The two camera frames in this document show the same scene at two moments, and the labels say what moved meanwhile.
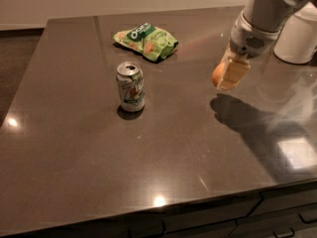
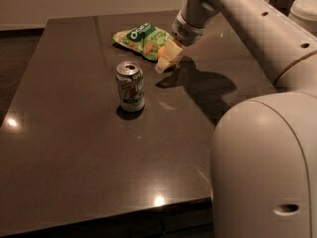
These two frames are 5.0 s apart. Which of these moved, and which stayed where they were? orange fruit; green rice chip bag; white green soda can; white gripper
Moved: white gripper; orange fruit
Stayed: green rice chip bag; white green soda can
